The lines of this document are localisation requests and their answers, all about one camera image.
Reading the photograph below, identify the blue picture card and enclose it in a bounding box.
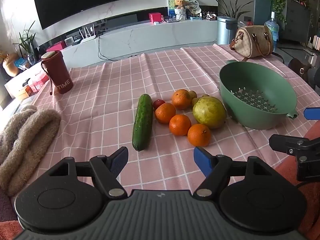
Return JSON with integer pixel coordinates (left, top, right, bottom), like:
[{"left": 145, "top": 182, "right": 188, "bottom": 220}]
[{"left": 167, "top": 0, "right": 177, "bottom": 19}]

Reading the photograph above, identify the red box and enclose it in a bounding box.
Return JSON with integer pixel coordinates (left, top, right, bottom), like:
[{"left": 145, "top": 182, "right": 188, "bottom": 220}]
[{"left": 149, "top": 12, "right": 163, "bottom": 24}]

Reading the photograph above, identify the potted plant in glass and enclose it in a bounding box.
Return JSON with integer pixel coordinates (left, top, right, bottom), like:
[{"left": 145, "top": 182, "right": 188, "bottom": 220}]
[{"left": 14, "top": 21, "right": 38, "bottom": 64}]

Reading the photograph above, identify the black cable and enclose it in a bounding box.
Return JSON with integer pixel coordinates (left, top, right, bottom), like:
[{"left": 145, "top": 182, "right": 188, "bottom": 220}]
[{"left": 296, "top": 179, "right": 320, "bottom": 188}]

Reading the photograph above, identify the grey shelf cabinet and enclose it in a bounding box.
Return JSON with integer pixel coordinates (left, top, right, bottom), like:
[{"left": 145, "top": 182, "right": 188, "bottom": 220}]
[{"left": 285, "top": 0, "right": 320, "bottom": 53}]

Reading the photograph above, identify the white marble television cabinet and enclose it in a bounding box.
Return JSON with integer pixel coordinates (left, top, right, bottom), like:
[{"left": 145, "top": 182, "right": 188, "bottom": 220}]
[{"left": 37, "top": 19, "right": 225, "bottom": 68}]

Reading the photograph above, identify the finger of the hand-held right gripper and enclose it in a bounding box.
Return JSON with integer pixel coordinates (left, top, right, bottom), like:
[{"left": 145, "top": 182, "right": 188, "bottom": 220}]
[
  {"left": 303, "top": 107, "right": 320, "bottom": 120},
  {"left": 269, "top": 134, "right": 320, "bottom": 182}
]

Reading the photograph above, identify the grey trash can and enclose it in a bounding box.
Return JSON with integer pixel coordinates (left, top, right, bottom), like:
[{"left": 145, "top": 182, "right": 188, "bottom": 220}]
[{"left": 216, "top": 16, "right": 238, "bottom": 45}]

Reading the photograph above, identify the long leaf potted plant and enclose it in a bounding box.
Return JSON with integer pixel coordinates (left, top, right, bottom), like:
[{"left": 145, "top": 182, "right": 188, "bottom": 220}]
[{"left": 212, "top": 0, "right": 254, "bottom": 22}]

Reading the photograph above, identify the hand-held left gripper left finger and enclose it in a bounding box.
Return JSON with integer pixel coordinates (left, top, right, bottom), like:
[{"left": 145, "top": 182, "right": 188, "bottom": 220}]
[{"left": 49, "top": 146, "right": 129, "bottom": 198}]

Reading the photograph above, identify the red tumbler with strap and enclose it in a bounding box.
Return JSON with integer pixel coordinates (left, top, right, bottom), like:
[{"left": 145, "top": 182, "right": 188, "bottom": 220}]
[{"left": 41, "top": 50, "right": 73, "bottom": 95}]

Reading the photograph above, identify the brown slipper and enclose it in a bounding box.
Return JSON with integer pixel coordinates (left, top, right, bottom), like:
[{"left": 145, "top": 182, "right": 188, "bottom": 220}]
[{"left": 288, "top": 58, "right": 312, "bottom": 80}]

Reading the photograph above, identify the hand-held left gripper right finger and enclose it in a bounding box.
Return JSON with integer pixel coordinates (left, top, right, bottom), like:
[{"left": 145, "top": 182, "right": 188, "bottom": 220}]
[{"left": 194, "top": 146, "right": 273, "bottom": 198}]

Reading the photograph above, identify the white router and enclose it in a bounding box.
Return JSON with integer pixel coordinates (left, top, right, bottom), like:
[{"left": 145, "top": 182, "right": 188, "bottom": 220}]
[{"left": 79, "top": 24, "right": 97, "bottom": 42}]

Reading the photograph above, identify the black television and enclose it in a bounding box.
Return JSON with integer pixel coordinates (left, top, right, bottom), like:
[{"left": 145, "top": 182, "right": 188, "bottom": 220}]
[{"left": 32, "top": 0, "right": 132, "bottom": 30}]

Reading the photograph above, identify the blue water bottle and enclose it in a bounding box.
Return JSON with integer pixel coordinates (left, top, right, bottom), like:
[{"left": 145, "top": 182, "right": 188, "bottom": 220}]
[{"left": 264, "top": 11, "right": 279, "bottom": 52}]

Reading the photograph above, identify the green colander bowl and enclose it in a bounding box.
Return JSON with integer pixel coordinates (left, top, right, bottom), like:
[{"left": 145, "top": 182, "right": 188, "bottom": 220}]
[{"left": 219, "top": 60, "right": 299, "bottom": 130}]

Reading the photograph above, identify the green cucumber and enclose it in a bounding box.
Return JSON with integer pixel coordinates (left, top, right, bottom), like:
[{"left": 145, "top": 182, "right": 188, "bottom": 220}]
[{"left": 132, "top": 94, "right": 153, "bottom": 152}]

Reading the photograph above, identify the orange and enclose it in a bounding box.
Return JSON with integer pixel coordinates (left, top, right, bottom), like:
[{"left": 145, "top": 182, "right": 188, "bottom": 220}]
[
  {"left": 155, "top": 102, "right": 176, "bottom": 124},
  {"left": 187, "top": 124, "right": 211, "bottom": 147},
  {"left": 169, "top": 114, "right": 192, "bottom": 136},
  {"left": 172, "top": 89, "right": 192, "bottom": 110}
]

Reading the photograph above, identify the beige patterned handbag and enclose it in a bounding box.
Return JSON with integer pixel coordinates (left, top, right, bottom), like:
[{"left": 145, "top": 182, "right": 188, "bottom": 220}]
[{"left": 229, "top": 25, "right": 274, "bottom": 62}]

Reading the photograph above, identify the golden round vase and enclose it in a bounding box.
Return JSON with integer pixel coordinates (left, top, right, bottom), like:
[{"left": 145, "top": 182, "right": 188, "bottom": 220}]
[{"left": 2, "top": 52, "right": 22, "bottom": 77}]

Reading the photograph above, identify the large yellow green fruit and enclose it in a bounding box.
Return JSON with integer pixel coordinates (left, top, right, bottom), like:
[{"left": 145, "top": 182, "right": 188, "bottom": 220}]
[{"left": 192, "top": 96, "right": 227, "bottom": 129}]

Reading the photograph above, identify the pink checked tablecloth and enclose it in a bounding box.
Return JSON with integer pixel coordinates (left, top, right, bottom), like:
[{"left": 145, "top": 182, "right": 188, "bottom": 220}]
[{"left": 10, "top": 44, "right": 320, "bottom": 200}]

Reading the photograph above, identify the beige fuzzy cloth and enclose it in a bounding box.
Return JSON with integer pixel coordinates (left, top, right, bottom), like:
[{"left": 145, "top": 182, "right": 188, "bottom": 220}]
[{"left": 0, "top": 105, "right": 62, "bottom": 197}]

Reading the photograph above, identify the decorated round plate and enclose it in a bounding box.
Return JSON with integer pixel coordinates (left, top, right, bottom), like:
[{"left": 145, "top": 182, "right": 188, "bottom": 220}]
[{"left": 185, "top": 0, "right": 201, "bottom": 14}]

